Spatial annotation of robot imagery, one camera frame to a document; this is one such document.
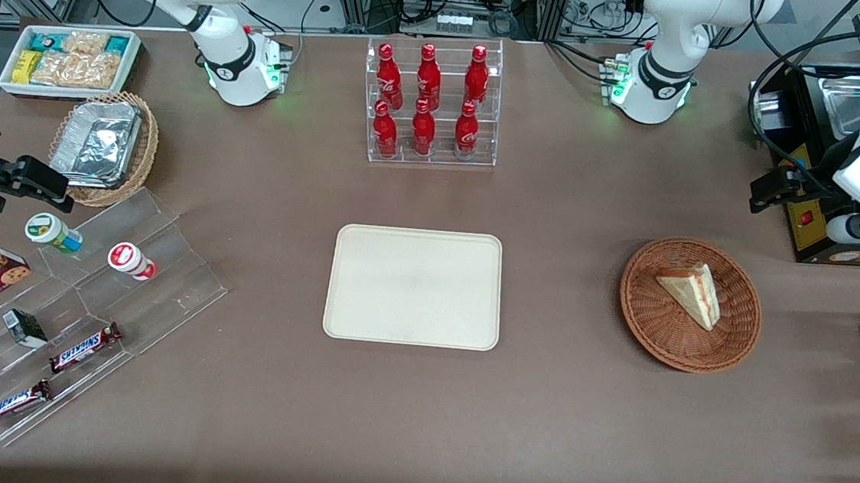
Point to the clear acrylic bottle rack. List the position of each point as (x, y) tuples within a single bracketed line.
[(449, 43)]

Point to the small black box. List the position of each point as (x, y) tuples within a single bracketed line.
[(24, 328)]

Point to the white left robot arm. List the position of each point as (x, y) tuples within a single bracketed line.
[(673, 30)]

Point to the red lid cup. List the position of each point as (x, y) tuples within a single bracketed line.
[(131, 259)]

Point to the steel warmer pan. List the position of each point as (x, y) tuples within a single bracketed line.
[(851, 106)]

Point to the clear acrylic step display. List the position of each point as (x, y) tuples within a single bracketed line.
[(165, 290)]

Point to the black food warmer cabinet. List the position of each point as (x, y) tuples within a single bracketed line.
[(811, 225)]

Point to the white snack bin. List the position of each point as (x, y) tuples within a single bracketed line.
[(65, 94)]

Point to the aluminium foil tray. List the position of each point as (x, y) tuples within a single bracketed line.
[(96, 142)]

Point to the large clear cracker bag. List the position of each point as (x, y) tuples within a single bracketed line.
[(79, 70)]

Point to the small clear cracker bag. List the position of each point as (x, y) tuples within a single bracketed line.
[(85, 42)]

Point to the teal snack packet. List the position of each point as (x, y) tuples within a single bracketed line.
[(118, 44), (47, 40)]

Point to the snickers chocolate bar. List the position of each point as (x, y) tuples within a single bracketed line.
[(10, 404), (84, 347)]

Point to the tan wicker basket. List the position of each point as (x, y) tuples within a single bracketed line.
[(147, 154)]

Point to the green lid cup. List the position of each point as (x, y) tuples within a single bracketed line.
[(51, 231)]

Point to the yellow snack packet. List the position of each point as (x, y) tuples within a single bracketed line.
[(25, 67)]

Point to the red cola bottle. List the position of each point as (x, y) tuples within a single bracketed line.
[(423, 130), (466, 131), (428, 77), (388, 77), (476, 78), (385, 132)]

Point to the white power strip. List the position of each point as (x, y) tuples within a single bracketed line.
[(453, 22)]

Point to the triangle sandwich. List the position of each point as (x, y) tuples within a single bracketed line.
[(691, 293)]

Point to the cream plastic tray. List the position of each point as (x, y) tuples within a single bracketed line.
[(411, 286)]

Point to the brown round wicker basket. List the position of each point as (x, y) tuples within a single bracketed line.
[(646, 320)]

